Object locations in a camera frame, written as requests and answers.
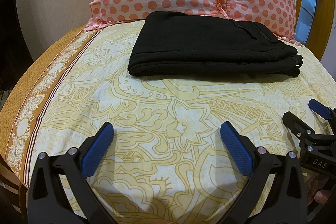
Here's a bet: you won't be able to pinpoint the yellow patterned bed sheet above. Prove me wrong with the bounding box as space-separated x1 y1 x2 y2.
0 18 336 224

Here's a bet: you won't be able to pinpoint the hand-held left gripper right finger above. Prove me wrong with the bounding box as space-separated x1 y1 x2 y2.
220 122 307 224

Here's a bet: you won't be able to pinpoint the black pants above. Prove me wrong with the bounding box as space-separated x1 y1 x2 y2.
128 11 303 77

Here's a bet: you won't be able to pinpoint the person's right hand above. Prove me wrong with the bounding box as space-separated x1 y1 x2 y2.
306 174 332 206

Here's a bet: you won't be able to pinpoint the black flat screen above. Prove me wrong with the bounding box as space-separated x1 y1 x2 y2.
0 0 34 93

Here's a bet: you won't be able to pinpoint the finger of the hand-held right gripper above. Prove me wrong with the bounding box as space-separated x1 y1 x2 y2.
283 112 336 152
308 98 336 121

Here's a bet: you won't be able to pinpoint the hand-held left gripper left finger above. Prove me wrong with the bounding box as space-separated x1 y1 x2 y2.
28 122 124 224

